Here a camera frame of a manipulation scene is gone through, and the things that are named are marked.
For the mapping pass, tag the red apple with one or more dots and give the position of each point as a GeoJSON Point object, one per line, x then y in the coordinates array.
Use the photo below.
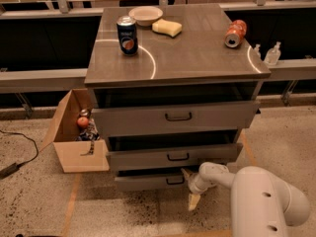
{"type": "Point", "coordinates": [83, 122]}

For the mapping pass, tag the grey drawer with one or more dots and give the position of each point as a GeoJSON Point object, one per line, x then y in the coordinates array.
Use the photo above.
{"type": "Point", "coordinates": [159, 158]}
{"type": "Point", "coordinates": [150, 179]}
{"type": "Point", "coordinates": [154, 120]}

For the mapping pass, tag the clear sanitizer bottle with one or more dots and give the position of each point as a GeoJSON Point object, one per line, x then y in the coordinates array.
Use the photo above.
{"type": "Point", "coordinates": [273, 55]}

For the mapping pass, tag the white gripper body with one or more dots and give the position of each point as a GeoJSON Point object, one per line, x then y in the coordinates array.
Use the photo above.
{"type": "Point", "coordinates": [197, 184]}

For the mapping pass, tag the grey metal rail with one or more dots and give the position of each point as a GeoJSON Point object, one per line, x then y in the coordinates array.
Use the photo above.
{"type": "Point", "coordinates": [67, 79]}

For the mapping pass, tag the yellow sponge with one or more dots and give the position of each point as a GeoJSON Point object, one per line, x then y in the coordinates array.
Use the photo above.
{"type": "Point", "coordinates": [168, 28]}

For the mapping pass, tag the grey bottom drawer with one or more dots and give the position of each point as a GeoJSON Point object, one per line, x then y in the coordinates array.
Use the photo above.
{"type": "Point", "coordinates": [150, 179]}

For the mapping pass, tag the white bowl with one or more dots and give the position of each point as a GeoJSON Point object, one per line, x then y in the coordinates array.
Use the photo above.
{"type": "Point", "coordinates": [145, 16]}

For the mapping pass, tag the blue pepsi can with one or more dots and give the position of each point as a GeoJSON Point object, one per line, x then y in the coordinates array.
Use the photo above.
{"type": "Point", "coordinates": [127, 35]}

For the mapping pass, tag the grey drawer cabinet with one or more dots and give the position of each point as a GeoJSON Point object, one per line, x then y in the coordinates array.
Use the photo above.
{"type": "Point", "coordinates": [195, 67]}

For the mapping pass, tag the grey top drawer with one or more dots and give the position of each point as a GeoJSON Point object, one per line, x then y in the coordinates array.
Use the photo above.
{"type": "Point", "coordinates": [154, 120]}

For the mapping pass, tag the cardboard box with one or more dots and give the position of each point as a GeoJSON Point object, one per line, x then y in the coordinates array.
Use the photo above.
{"type": "Point", "coordinates": [74, 156]}

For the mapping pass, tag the orange soda can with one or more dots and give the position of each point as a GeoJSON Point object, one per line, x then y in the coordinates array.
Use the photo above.
{"type": "Point", "coordinates": [235, 33]}

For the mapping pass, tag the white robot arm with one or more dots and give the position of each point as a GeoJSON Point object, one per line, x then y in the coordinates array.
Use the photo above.
{"type": "Point", "coordinates": [261, 203]}

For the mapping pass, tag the can in cardboard box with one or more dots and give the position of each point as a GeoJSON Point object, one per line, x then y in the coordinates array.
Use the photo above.
{"type": "Point", "coordinates": [84, 113]}

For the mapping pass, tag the grey middle drawer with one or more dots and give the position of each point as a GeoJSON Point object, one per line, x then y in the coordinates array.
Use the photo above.
{"type": "Point", "coordinates": [159, 158]}

